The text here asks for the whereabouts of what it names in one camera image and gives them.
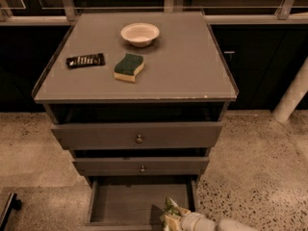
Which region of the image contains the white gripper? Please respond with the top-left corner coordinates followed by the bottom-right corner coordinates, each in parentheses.
top-left (165, 207), bottom-right (216, 231)

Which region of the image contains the green jalapeno chip bag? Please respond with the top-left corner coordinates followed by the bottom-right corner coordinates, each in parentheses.
top-left (160, 196), bottom-right (181, 231)

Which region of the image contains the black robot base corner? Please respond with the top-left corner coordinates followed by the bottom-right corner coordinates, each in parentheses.
top-left (0, 192), bottom-right (22, 231)

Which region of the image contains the middle grey drawer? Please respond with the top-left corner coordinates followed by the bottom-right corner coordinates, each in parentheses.
top-left (73, 157), bottom-right (209, 176)

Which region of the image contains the grey drawer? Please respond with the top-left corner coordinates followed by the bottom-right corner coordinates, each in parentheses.
top-left (73, 157), bottom-right (209, 176)
top-left (85, 175), bottom-right (198, 231)
top-left (51, 122), bottom-right (222, 150)

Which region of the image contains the bottom grey drawer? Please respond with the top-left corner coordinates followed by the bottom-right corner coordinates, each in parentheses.
top-left (85, 175), bottom-right (198, 231)

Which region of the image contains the top grey drawer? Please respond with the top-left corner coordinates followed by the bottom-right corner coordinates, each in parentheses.
top-left (51, 122), bottom-right (222, 150)

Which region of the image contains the grey drawer cabinet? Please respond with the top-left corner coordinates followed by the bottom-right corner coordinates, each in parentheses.
top-left (31, 11), bottom-right (240, 231)

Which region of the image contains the green yellow sponge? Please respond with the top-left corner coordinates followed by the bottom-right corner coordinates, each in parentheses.
top-left (114, 53), bottom-right (144, 83)

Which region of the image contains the black candy bar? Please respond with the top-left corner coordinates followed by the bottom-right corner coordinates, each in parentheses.
top-left (65, 53), bottom-right (105, 68)

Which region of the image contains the white paper bowl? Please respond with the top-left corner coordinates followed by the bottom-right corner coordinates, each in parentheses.
top-left (120, 23), bottom-right (160, 47)

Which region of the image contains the metal window frame rail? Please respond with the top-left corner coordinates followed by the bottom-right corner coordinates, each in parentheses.
top-left (0, 0), bottom-right (308, 25)

